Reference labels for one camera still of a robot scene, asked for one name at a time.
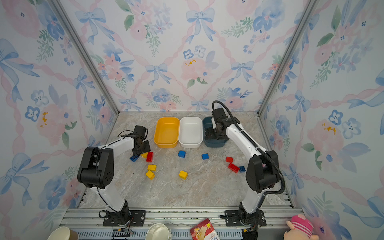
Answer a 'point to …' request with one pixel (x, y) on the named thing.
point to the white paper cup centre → (158, 231)
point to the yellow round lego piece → (144, 155)
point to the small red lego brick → (229, 159)
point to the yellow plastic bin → (166, 132)
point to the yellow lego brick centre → (183, 174)
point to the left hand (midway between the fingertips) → (145, 148)
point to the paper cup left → (63, 233)
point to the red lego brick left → (149, 157)
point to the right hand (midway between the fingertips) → (212, 135)
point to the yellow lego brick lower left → (150, 175)
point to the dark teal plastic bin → (210, 139)
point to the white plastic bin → (190, 132)
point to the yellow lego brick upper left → (152, 167)
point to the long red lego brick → (233, 167)
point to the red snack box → (204, 231)
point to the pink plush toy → (301, 229)
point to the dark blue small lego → (242, 169)
